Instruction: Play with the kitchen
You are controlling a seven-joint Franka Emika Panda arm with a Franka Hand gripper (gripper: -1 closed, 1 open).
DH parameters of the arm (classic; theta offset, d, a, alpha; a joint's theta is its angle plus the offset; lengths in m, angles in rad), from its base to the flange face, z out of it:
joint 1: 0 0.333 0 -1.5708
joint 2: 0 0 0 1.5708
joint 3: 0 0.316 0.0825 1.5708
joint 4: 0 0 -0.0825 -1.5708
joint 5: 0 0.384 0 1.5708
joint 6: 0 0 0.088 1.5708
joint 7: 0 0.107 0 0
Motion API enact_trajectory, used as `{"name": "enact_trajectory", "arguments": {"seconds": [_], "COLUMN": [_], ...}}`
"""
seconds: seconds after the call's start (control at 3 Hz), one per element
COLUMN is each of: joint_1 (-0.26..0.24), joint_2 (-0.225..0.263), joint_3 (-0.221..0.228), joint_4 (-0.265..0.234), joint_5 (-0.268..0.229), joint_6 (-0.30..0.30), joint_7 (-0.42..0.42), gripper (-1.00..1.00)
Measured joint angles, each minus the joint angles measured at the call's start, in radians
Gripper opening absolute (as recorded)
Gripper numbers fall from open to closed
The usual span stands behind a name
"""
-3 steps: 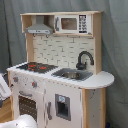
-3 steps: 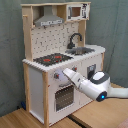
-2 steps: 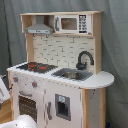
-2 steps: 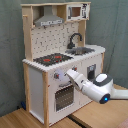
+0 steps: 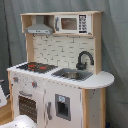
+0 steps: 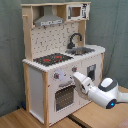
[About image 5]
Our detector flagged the white oven door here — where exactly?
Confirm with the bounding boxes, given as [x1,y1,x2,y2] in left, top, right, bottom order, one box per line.
[13,87,44,128]

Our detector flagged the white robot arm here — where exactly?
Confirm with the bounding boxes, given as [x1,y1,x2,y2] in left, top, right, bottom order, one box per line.
[0,80,36,128]

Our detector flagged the wooden toy kitchen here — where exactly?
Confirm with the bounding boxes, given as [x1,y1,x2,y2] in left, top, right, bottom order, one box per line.
[8,11,114,128]

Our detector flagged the grey toy sink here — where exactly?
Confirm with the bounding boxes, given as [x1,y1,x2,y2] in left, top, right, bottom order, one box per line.
[53,68,93,81]

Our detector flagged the black toy faucet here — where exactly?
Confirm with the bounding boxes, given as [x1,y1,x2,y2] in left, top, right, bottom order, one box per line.
[76,51,94,70]

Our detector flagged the black stovetop red burners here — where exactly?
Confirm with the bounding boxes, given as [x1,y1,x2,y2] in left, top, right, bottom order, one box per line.
[19,62,56,73]

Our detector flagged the right grey stove knob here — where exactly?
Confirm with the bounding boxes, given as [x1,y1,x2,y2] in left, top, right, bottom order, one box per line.
[32,81,37,88]

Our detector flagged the grey stove knob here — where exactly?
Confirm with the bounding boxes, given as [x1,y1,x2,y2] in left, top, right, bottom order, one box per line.
[32,81,37,88]
[12,76,19,83]

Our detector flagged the toy microwave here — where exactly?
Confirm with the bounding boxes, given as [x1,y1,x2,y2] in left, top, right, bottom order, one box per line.
[55,15,92,34]

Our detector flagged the grey range hood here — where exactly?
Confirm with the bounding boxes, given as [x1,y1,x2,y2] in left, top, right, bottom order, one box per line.
[25,16,53,35]

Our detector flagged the white cabinet door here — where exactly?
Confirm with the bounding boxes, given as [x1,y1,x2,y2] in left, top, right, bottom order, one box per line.
[45,81,82,128]

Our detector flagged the left grey stove knob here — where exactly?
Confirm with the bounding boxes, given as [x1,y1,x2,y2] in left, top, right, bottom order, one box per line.
[12,76,19,83]

